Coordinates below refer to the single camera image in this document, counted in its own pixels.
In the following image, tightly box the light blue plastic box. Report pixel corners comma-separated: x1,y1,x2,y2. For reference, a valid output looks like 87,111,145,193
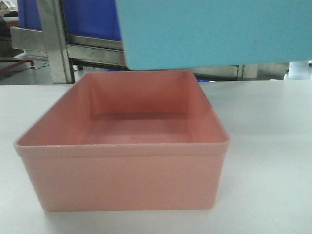
116,0,312,70

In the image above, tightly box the blue bin upper left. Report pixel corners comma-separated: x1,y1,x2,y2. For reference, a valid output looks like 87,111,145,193
17,0,121,41

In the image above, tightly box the stainless steel shelf rack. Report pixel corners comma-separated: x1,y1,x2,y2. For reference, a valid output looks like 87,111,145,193
10,0,290,84

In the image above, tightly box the pink plastic box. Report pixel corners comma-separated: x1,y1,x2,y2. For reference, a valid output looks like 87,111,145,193
14,70,230,212

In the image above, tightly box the red metal workbench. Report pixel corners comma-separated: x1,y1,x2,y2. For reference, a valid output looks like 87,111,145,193
0,58,36,80

